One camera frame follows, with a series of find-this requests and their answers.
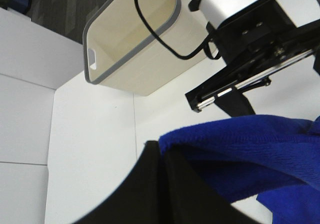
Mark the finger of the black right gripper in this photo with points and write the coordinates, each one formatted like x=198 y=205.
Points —
x=235 y=104

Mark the blue towel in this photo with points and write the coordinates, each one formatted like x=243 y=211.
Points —
x=274 y=158

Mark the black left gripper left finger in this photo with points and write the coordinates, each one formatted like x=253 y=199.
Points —
x=140 y=198

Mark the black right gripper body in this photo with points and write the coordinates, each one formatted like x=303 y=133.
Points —
x=254 y=45

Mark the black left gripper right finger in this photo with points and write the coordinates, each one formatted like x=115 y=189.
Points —
x=192 y=200

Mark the beige bin with grey rim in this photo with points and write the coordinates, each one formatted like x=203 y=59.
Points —
x=134 y=45

